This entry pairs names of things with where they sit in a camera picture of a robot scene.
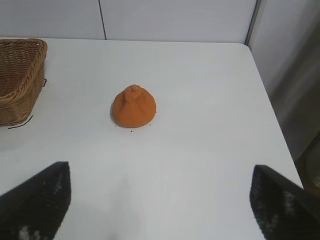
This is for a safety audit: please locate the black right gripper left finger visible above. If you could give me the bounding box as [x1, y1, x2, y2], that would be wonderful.
[0, 161, 72, 240]

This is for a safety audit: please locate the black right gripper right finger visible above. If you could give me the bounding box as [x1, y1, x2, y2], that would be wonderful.
[249, 164, 320, 240]

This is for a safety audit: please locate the brown bread roll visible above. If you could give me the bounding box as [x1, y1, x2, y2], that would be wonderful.
[110, 84, 158, 129]

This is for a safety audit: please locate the woven wicker basket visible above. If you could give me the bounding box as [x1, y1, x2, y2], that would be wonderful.
[0, 37, 48, 128]

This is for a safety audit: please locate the grey partition frame post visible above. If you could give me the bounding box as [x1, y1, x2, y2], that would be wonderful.
[244, 0, 262, 46]

